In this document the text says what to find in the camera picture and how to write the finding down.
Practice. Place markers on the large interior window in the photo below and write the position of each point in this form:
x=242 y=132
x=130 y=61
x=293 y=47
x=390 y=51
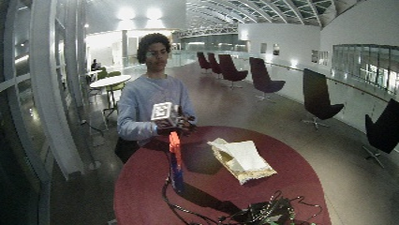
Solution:
x=367 y=67

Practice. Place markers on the white cube with black markers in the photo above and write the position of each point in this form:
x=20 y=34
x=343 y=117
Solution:
x=161 y=111

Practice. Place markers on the the person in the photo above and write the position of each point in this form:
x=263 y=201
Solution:
x=145 y=93

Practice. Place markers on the framed wall picture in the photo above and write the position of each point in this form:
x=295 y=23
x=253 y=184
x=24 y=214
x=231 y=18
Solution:
x=319 y=57
x=263 y=48
x=275 y=49

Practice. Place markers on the white and gold snack bag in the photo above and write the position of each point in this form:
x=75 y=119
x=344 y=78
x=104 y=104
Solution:
x=242 y=160

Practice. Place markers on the black electronics with green board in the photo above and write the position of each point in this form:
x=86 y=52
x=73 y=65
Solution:
x=266 y=213

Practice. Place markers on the black lounge chair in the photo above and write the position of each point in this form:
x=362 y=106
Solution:
x=383 y=128
x=317 y=99

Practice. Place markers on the white structural column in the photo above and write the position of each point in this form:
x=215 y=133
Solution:
x=53 y=87

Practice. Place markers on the white round table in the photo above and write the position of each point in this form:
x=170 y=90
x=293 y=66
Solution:
x=109 y=82

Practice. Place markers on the orange and blue toy blaster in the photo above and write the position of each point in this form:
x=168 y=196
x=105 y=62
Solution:
x=176 y=162

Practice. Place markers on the green chair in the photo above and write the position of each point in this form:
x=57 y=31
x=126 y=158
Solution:
x=114 y=85
x=101 y=74

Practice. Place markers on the dark purple lounge chair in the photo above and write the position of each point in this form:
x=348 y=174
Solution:
x=262 y=77

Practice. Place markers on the dark red lounge chair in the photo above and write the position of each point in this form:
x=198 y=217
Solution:
x=202 y=62
x=214 y=64
x=230 y=69

